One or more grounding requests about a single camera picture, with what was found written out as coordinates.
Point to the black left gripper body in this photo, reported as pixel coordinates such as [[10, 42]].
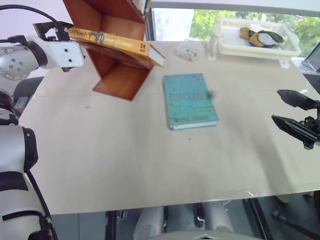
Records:
[[44, 29]]

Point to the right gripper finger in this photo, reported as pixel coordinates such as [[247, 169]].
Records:
[[297, 98], [292, 127]]

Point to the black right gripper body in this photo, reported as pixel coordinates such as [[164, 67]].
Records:
[[312, 123]]

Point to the yellow paperback book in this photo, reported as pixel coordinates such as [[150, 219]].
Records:
[[120, 43]]

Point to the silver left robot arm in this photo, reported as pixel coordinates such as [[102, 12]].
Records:
[[12, 150]]

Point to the wooden bookshelf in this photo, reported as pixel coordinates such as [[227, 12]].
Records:
[[120, 82]]

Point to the teal hardcover book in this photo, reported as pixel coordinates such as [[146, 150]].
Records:
[[190, 100]]

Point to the dark laptop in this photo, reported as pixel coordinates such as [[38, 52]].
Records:
[[313, 58]]

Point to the yellow grey plush toy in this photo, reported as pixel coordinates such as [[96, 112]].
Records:
[[262, 38]]

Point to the white plastic basket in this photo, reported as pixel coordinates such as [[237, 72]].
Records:
[[232, 46]]

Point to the black table leg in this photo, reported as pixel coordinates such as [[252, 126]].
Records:
[[256, 217]]

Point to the grey rounded robot leg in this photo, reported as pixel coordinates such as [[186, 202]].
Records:
[[217, 216], [150, 223]]

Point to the small clear plastic bag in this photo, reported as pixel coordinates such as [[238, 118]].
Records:
[[187, 51]]

